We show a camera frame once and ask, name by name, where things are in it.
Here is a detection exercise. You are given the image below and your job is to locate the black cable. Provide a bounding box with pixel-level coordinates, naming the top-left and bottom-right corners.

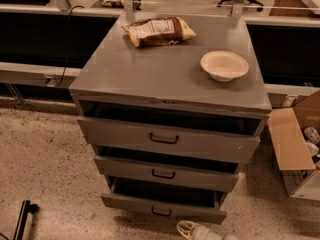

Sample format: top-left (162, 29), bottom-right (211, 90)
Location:
top-left (53, 5), bottom-right (86, 88)

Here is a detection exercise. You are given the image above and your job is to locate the grey middle drawer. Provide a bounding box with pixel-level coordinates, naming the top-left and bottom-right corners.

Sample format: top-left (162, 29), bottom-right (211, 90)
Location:
top-left (94, 148), bottom-right (239, 192)

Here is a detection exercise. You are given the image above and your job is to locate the grey bottom drawer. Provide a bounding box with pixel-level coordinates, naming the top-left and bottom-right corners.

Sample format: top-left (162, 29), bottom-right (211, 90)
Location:
top-left (101, 177), bottom-right (226, 224)

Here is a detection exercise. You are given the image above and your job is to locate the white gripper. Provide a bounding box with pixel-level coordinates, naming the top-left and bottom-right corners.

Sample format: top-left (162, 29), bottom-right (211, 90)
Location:
top-left (176, 220), bottom-right (240, 240)

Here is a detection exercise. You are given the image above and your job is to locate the brown snack bag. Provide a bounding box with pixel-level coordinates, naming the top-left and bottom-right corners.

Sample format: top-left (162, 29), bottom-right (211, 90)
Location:
top-left (122, 17), bottom-right (196, 48)

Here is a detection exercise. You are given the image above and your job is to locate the grey drawer cabinet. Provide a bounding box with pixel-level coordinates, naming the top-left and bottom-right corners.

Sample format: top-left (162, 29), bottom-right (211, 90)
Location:
top-left (68, 11), bottom-right (273, 198)

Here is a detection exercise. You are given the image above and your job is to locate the grey top drawer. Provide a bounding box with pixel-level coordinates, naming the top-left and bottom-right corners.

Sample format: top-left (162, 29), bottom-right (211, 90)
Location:
top-left (79, 101), bottom-right (260, 163)

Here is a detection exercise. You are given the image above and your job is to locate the grey drawer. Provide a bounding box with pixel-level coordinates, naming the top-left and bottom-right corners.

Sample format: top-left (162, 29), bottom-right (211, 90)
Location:
top-left (79, 101), bottom-right (260, 163)
top-left (94, 148), bottom-right (239, 192)
top-left (101, 177), bottom-right (226, 224)

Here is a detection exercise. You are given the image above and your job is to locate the wooden cabinet background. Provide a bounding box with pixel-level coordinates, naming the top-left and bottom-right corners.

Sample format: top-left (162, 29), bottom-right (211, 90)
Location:
top-left (269, 0), bottom-right (319, 18)

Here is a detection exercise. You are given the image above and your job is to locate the black office chair base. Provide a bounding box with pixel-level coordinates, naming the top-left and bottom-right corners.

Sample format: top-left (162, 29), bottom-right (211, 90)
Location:
top-left (217, 0), bottom-right (265, 13)

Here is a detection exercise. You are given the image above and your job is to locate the white paper bowl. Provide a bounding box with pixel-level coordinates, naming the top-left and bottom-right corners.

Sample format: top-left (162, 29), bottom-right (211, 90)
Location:
top-left (200, 51), bottom-right (249, 82)

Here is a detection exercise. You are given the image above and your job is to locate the open cardboard box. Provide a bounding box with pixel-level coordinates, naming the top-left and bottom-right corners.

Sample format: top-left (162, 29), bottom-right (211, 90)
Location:
top-left (268, 91), bottom-right (320, 201)

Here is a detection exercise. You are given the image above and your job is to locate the black metal stand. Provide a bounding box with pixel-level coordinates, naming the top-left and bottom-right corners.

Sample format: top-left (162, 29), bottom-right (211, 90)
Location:
top-left (13, 200), bottom-right (39, 240)

